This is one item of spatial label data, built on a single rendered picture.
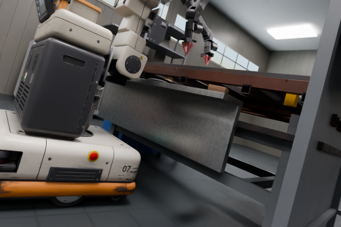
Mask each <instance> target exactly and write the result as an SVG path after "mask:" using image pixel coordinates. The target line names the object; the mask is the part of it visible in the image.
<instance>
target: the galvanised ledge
mask: <svg viewBox="0 0 341 227"><path fill-rule="evenodd" d="M109 75H110V74H109V72H108V73H107V77H108V76H109ZM126 83H131V84H136V85H140V86H145V87H150V88H155V89H159V90H165V91H169V92H174V93H179V94H184V95H188V96H193V97H198V98H203V99H207V100H212V101H217V102H222V103H227V104H232V105H236V106H240V107H242V106H243V103H244V102H242V101H240V100H238V99H236V98H234V97H232V96H230V95H228V94H226V93H223V92H217V91H212V90H206V89H200V88H194V87H188V86H182V85H177V84H171V83H165V82H159V81H154V80H148V79H142V78H138V79H136V80H126Z"/></svg>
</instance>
